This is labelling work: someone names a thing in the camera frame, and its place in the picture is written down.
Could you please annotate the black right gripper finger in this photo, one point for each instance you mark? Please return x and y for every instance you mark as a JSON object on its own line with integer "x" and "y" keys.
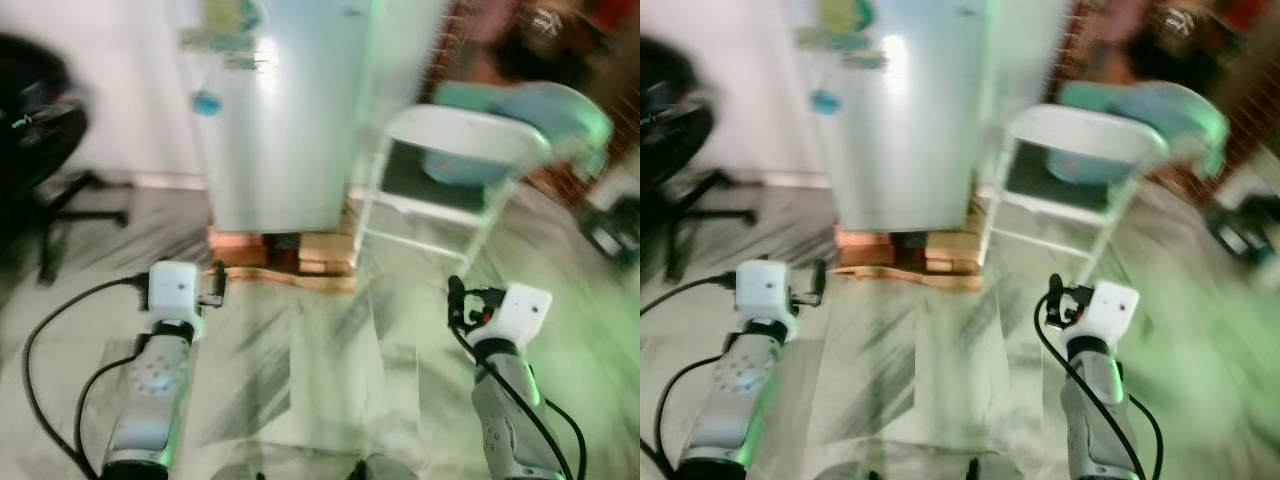
{"x": 1047, "y": 298}
{"x": 456, "y": 298}

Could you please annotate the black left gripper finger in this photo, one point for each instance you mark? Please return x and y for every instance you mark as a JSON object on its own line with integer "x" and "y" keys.
{"x": 219, "y": 276}
{"x": 819, "y": 275}

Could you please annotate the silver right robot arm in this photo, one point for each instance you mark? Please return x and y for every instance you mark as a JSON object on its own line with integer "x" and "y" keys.
{"x": 512, "y": 405}
{"x": 1100, "y": 405}

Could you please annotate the brick and wood fridge base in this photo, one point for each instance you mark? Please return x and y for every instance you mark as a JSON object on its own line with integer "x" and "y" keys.
{"x": 950, "y": 255}
{"x": 325, "y": 255}

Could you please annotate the blue round fridge sticker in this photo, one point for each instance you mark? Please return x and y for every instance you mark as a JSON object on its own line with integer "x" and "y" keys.
{"x": 825, "y": 101}
{"x": 206, "y": 103}

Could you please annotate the silver fridge cabinet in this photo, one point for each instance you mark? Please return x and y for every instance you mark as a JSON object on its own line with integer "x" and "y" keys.
{"x": 412, "y": 70}
{"x": 1035, "y": 70}

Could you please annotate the green fridge sticker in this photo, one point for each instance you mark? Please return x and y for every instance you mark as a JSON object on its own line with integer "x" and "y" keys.
{"x": 845, "y": 35}
{"x": 225, "y": 35}

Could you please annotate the black boxy object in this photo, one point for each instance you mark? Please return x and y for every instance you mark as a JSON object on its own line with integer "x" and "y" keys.
{"x": 612, "y": 230}
{"x": 1240, "y": 230}

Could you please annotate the white folding chair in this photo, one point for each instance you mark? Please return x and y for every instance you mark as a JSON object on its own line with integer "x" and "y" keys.
{"x": 470, "y": 125}
{"x": 1090, "y": 125}

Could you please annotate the grey right robot leg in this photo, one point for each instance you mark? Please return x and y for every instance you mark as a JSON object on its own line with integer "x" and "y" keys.
{"x": 990, "y": 468}
{"x": 385, "y": 468}

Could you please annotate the black office chair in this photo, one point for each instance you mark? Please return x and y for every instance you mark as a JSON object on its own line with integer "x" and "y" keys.
{"x": 670, "y": 135}
{"x": 30, "y": 135}

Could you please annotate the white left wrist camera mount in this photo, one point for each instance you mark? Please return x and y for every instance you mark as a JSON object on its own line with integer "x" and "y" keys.
{"x": 763, "y": 287}
{"x": 172, "y": 288}

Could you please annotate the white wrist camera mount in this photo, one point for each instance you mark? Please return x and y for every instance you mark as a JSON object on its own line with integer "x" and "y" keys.
{"x": 763, "y": 287}
{"x": 172, "y": 288}
{"x": 525, "y": 310}
{"x": 1112, "y": 308}

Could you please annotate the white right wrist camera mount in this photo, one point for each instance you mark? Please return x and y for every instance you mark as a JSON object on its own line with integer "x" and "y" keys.
{"x": 1112, "y": 308}
{"x": 525, "y": 310}

